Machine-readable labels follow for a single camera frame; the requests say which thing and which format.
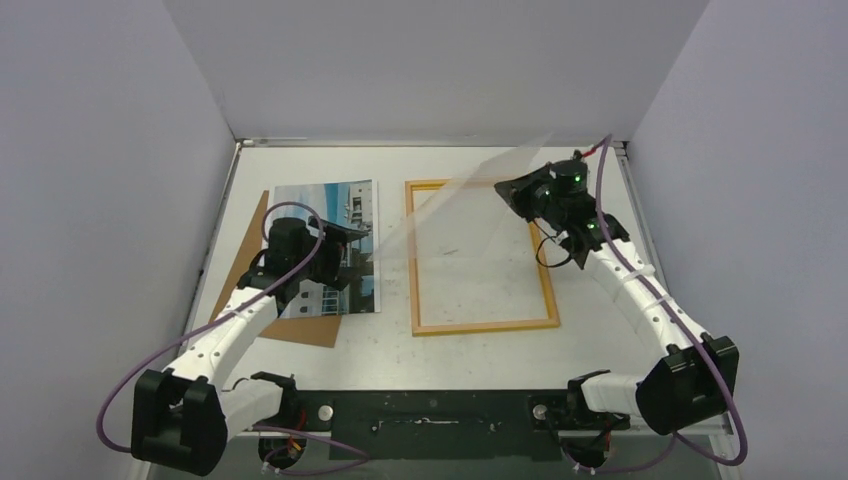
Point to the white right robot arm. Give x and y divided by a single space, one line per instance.
695 372

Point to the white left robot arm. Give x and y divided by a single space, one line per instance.
254 304

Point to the clear acrylic sheet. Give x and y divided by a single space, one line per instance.
457 216

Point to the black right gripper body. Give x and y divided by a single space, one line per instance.
524 194

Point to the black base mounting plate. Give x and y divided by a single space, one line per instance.
447 424

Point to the yellow wooden picture frame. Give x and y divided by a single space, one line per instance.
463 322

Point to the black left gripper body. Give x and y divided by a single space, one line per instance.
326 265

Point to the aluminium rail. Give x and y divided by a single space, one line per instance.
201 411

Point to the sky and building photo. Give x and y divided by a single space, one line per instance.
352 204

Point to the brown cardboard backing board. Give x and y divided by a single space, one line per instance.
312 330

